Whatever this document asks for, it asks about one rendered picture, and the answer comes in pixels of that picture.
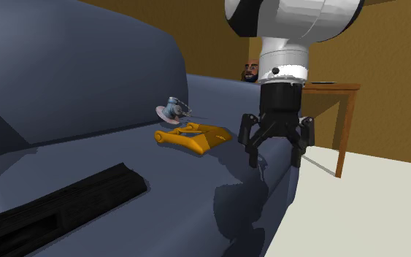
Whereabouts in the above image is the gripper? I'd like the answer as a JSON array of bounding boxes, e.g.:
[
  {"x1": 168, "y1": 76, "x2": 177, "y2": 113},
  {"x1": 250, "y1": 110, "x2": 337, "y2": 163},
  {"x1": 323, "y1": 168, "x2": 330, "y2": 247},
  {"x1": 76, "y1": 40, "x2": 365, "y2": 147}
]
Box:
[{"x1": 237, "y1": 82, "x2": 316, "y2": 169}]

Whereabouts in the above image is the bearded man head figure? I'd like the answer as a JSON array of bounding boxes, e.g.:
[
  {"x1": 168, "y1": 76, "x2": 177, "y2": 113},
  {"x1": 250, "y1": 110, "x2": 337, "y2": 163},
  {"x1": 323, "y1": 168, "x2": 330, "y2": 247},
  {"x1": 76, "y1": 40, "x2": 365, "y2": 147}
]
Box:
[{"x1": 240, "y1": 58, "x2": 261, "y2": 85}]

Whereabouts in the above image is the brown wooden side table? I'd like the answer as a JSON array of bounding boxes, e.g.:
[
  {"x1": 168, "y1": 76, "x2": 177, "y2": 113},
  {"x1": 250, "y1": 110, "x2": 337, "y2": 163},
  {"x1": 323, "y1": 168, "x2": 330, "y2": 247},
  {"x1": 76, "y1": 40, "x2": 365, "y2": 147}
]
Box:
[{"x1": 299, "y1": 82, "x2": 362, "y2": 179}]

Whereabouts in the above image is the yellow angular tool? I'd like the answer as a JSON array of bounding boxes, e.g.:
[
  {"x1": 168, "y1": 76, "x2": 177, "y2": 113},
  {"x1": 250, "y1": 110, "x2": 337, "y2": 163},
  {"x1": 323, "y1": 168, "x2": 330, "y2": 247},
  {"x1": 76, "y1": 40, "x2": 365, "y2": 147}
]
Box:
[{"x1": 154, "y1": 122, "x2": 234, "y2": 156}]

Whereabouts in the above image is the blue-grey figure on pink disc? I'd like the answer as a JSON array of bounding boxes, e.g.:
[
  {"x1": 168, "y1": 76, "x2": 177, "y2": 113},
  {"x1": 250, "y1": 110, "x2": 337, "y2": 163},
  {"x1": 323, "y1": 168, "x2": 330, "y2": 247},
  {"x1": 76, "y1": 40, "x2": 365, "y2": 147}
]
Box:
[{"x1": 155, "y1": 96, "x2": 193, "y2": 125}]

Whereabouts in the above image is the dark blue sofa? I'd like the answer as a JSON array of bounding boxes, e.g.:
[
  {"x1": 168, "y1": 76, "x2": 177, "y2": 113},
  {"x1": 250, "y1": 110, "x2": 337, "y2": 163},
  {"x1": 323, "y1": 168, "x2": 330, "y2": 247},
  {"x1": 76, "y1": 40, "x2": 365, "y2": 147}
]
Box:
[{"x1": 0, "y1": 0, "x2": 301, "y2": 257}]

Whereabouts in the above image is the long black bar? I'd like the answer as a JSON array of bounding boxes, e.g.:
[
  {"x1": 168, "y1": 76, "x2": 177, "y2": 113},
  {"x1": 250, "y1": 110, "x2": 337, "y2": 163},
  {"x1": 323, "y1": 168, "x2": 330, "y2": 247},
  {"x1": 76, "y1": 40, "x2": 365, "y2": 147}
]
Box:
[{"x1": 0, "y1": 162, "x2": 149, "y2": 257}]

